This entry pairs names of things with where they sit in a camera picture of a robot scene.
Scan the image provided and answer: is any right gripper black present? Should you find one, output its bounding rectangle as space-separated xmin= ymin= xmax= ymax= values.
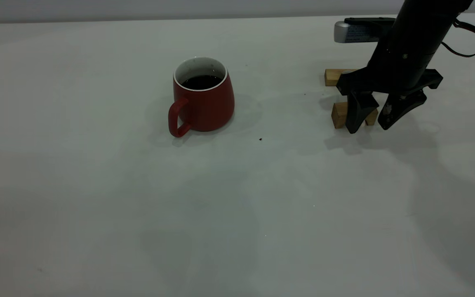
xmin=336 ymin=39 xmax=444 ymax=134

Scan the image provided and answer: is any red ceramic cup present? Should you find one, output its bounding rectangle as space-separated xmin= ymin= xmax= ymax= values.
xmin=168 ymin=57 xmax=235 ymax=138

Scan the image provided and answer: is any arched wooden block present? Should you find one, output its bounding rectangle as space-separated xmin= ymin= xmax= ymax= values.
xmin=331 ymin=102 xmax=379 ymax=129

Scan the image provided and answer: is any rectangular wooden block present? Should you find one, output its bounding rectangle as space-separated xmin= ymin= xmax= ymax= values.
xmin=325 ymin=69 xmax=358 ymax=87

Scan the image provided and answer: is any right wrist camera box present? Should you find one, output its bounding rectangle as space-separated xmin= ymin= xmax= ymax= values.
xmin=334 ymin=17 xmax=395 ymax=44

